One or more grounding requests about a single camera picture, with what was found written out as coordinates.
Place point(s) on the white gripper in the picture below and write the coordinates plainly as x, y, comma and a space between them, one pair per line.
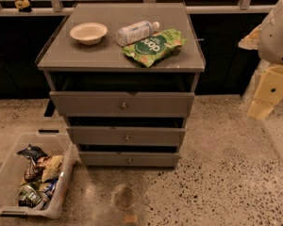
275, 37

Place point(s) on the grey bottom drawer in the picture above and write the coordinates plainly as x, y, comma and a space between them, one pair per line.
111, 159

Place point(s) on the grey drawer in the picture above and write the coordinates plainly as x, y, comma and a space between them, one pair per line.
137, 136
111, 159
122, 104

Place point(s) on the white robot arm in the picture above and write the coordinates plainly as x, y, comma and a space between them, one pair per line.
267, 39

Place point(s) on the grey drawer cabinet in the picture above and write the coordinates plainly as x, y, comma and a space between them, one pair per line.
69, 65

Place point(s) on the grey middle drawer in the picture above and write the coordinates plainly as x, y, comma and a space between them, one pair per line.
137, 136

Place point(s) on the grey top drawer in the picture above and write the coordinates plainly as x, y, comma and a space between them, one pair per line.
122, 104

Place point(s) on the green snack bag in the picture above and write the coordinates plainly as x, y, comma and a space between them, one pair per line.
155, 48

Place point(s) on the clear plastic bottle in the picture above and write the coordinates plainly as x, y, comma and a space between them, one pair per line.
136, 32

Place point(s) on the white paper bowl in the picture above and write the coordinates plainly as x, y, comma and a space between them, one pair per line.
89, 33

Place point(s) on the yellow chip bag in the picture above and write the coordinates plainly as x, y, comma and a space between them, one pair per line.
50, 166

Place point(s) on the dark blue snack bag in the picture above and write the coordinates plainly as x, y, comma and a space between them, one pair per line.
32, 152

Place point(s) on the blue soda can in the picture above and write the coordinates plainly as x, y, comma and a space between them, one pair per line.
48, 192

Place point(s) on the brown snack packet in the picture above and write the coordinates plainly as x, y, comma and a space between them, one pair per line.
33, 173

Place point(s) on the small yellow black figure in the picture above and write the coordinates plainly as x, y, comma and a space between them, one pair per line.
23, 5

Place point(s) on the clear plastic bin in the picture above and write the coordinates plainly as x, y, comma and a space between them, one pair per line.
13, 169

